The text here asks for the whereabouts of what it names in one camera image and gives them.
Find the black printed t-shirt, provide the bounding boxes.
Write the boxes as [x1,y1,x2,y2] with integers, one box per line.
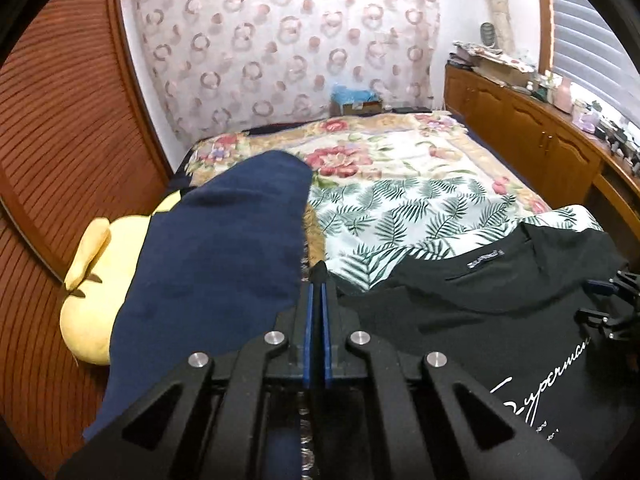
[337,223,639,479]

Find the navy folded garment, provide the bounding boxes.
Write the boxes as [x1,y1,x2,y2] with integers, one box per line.
[85,151,312,440]

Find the wooden sideboard cabinet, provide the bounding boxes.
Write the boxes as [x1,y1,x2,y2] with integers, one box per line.
[444,64,639,266]

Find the spare black gripper on sideboard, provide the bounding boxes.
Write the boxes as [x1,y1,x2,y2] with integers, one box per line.
[600,120,640,177]

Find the yellow patterned folded garment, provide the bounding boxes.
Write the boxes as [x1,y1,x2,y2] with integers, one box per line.
[298,204,328,480]

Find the yellow plush toy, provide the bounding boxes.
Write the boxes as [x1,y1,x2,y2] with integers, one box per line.
[60,192,181,366]

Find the palm leaf bedsheet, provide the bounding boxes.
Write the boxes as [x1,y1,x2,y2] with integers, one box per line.
[308,176,600,292]

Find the purple plastic container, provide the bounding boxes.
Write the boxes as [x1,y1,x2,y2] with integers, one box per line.
[572,101,600,134]

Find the pink bottle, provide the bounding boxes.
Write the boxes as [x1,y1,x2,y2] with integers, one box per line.
[553,76,573,114]

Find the cardboard box on sideboard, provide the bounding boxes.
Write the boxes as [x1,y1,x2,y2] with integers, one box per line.
[473,58,533,87]

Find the grey zebra window blind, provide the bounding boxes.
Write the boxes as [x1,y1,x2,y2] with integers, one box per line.
[551,0,639,125]

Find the floral blanket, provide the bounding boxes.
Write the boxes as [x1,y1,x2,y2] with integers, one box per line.
[184,110,550,214]

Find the wooden louvered wardrobe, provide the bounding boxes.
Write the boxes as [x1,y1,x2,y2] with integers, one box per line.
[1,0,170,478]

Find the small round fan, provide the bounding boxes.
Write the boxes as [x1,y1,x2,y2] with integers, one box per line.
[480,22,498,49]

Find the box with blue cloth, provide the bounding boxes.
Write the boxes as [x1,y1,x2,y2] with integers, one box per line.
[329,86,383,117]

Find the tied beige curtain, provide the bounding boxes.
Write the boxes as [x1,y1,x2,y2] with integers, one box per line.
[488,0,515,55]

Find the circle patterned curtain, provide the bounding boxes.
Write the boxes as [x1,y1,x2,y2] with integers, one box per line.
[122,0,439,145]

